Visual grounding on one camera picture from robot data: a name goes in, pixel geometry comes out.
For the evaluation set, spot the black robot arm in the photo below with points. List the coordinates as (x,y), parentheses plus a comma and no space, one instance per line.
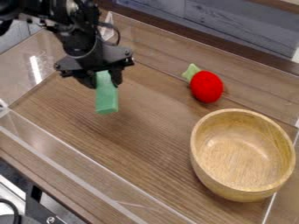
(72,21)

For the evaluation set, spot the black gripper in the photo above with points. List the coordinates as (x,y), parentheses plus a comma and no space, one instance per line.
(90,55)

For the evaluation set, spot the clear acrylic front wall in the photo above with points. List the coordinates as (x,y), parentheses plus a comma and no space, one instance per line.
(100,196)

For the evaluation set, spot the red plush strawberry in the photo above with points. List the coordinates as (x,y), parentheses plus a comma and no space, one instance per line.
(206,84)

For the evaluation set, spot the clear acrylic corner bracket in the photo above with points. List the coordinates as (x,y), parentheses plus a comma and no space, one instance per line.
(106,30)

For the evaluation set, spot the brown wooden bowl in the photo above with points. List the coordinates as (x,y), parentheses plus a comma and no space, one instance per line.
(242,154)

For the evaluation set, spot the green rectangular block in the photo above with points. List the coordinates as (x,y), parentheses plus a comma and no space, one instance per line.
(106,94)

